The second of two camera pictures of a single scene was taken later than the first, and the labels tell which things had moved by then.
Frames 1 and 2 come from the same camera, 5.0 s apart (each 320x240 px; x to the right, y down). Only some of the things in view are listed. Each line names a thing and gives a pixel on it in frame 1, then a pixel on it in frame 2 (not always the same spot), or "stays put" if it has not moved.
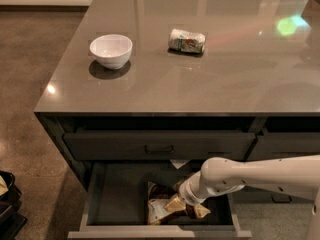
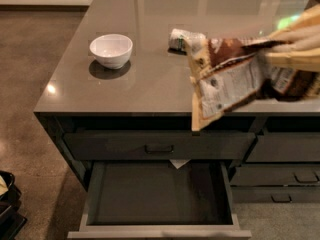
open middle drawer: (115, 205) stays put
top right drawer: (282, 145) stays put
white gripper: (185, 193) to (297, 60)
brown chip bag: (156, 211) to (230, 73)
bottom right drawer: (256, 196) stays put
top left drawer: (157, 145) stays put
